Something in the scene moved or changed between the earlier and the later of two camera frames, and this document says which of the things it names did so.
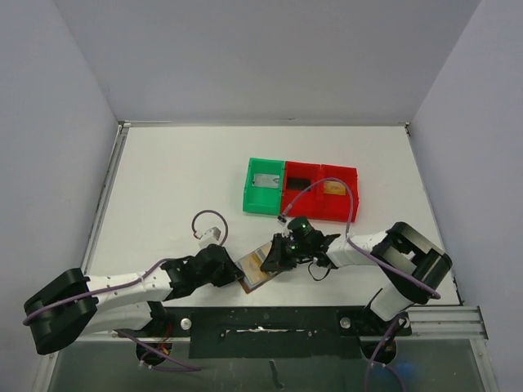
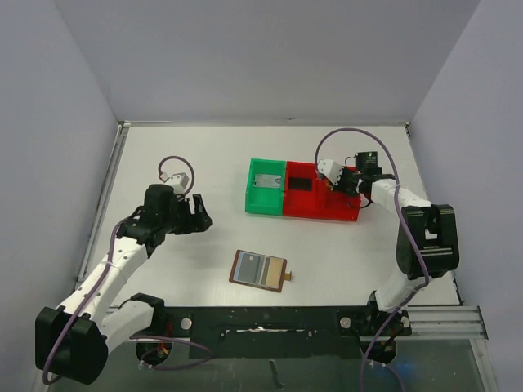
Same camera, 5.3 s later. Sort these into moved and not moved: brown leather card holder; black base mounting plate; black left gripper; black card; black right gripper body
Moved: black right gripper body; black left gripper; brown leather card holder
Not moved: black card; black base mounting plate
